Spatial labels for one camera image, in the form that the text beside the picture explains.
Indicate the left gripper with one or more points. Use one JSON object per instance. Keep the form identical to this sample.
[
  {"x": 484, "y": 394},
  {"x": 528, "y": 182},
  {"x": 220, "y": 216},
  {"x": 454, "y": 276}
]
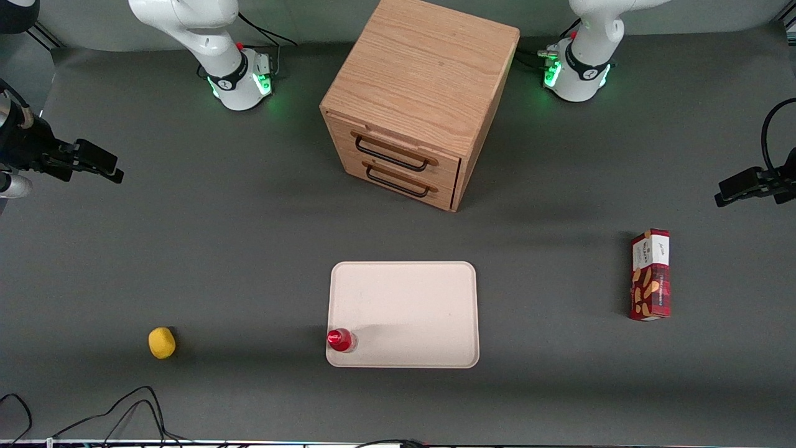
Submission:
[{"x": 785, "y": 180}]

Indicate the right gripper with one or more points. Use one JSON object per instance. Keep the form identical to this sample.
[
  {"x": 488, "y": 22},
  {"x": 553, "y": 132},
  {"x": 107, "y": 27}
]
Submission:
[{"x": 26, "y": 147}]

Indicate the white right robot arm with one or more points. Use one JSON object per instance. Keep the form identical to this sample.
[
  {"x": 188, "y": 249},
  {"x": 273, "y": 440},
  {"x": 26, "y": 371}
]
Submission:
[{"x": 211, "y": 43}]

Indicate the wooden drawer cabinet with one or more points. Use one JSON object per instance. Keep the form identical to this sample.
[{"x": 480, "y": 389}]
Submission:
[{"x": 423, "y": 62}]

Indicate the red cookie box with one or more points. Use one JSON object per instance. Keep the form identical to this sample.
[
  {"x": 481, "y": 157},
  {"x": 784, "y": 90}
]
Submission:
[{"x": 651, "y": 274}]

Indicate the yellow lemon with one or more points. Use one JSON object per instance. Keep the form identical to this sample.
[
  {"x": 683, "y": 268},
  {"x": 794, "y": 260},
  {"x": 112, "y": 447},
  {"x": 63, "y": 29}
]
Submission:
[{"x": 161, "y": 343}]

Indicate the red capped bottle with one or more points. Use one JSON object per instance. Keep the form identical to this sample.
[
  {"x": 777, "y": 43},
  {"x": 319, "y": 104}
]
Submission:
[{"x": 339, "y": 340}]

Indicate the cream plastic tray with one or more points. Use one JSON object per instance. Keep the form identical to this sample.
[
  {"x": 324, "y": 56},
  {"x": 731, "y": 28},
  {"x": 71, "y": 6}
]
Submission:
[{"x": 404, "y": 311}]

